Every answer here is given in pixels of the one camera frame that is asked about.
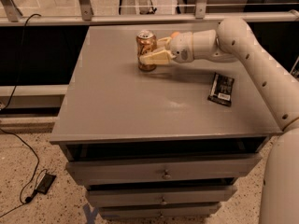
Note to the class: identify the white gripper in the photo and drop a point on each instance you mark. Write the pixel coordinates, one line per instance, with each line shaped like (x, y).
(181, 47)

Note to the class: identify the orange soda can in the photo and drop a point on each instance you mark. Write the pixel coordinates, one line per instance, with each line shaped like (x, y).
(146, 43)

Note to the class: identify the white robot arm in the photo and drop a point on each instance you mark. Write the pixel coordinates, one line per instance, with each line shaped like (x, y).
(279, 89)

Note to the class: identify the orange fruit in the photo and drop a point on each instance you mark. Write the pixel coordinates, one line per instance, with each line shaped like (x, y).
(173, 35)

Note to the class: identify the black snack packet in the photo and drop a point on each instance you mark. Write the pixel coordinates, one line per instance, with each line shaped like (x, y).
(221, 90)

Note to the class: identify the grey drawer cabinet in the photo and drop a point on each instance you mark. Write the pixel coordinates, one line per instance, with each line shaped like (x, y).
(114, 111)

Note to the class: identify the top grey drawer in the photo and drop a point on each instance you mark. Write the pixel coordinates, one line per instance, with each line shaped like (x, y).
(88, 173)

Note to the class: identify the grey drawer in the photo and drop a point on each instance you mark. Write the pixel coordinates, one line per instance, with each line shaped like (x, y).
(88, 173)
(169, 210)
(160, 196)

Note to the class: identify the middle grey drawer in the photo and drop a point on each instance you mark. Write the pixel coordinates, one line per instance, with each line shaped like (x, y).
(160, 196)

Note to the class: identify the bottom grey drawer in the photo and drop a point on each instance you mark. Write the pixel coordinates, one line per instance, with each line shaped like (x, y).
(169, 210)

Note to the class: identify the black power adapter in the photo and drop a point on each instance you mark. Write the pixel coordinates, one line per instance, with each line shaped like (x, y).
(45, 183)

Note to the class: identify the metal railing frame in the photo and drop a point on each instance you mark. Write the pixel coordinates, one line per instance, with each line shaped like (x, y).
(100, 12)

